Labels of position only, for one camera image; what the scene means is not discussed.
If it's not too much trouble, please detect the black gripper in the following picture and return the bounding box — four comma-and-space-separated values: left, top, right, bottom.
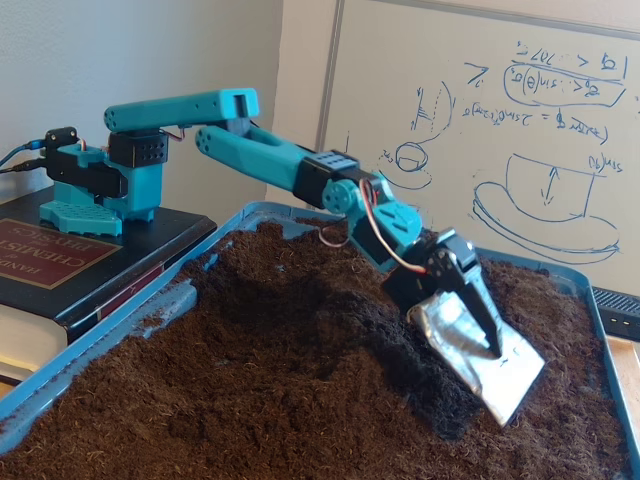
382, 227, 546, 428

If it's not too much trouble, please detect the brown fibrous soil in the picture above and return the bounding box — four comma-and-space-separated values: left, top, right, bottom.
0, 217, 634, 480

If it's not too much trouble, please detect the teal five-joint robot arm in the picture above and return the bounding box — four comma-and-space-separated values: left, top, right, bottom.
38, 87, 425, 275

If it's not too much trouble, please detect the perforated box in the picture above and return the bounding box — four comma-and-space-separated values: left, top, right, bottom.
591, 286, 640, 344

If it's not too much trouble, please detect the whiteboard with blue drawings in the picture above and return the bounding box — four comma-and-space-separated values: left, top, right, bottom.
307, 0, 640, 292

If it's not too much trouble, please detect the blue plastic tray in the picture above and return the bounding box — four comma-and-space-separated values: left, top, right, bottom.
0, 199, 640, 480

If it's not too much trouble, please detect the black chemistry physics handbook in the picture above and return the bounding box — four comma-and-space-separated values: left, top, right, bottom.
0, 187, 219, 387

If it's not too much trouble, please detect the black power cable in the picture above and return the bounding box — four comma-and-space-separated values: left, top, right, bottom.
0, 159, 49, 174

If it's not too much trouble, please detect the blue usb cable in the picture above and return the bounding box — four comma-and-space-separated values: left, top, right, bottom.
0, 140, 44, 169

